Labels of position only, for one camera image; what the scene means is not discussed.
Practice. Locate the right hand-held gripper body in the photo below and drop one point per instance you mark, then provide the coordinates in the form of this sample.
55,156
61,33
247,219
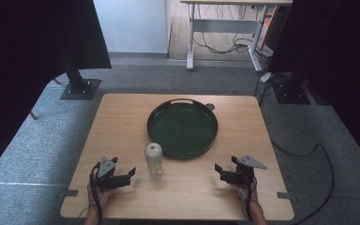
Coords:
243,175

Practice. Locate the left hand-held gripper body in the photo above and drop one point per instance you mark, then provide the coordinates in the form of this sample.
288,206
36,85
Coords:
107,167

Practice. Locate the clear bottle with white cap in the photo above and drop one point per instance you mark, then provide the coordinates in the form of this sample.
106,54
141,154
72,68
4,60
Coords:
154,159

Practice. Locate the dark green round tray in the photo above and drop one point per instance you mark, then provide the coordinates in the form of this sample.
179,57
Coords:
182,131

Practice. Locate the person's right hand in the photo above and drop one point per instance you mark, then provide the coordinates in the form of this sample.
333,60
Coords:
243,191

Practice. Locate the person's left hand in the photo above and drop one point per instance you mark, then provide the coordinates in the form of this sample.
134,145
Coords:
101,195

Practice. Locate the grey round table cap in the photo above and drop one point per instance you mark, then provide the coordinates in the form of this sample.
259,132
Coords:
210,107

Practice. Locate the black metal stand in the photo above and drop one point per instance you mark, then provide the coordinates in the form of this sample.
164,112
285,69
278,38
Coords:
79,86
292,92

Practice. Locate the white power adapter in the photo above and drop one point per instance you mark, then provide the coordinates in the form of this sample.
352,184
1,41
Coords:
265,77

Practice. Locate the black curtain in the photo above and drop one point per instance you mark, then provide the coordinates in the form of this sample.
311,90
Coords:
340,62
28,62

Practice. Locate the grey table bracket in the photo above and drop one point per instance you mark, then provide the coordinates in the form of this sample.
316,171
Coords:
68,193
283,195

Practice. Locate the white frame desk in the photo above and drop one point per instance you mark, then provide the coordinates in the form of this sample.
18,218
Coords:
225,26

